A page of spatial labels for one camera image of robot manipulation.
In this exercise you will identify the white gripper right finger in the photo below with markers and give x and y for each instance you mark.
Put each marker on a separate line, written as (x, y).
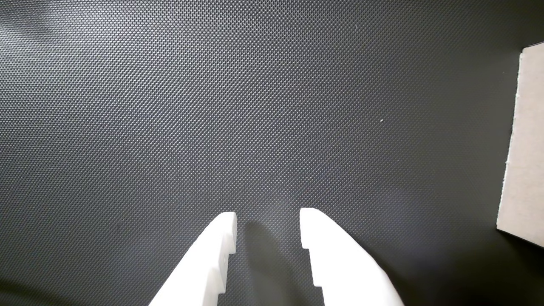
(344, 263)

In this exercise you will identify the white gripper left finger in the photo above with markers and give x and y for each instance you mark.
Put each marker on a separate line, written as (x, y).
(204, 263)

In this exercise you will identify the small open cardboard box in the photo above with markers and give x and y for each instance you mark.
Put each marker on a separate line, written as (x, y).
(527, 148)

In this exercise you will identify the dark grey textured mat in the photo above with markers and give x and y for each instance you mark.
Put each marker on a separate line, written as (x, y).
(212, 106)

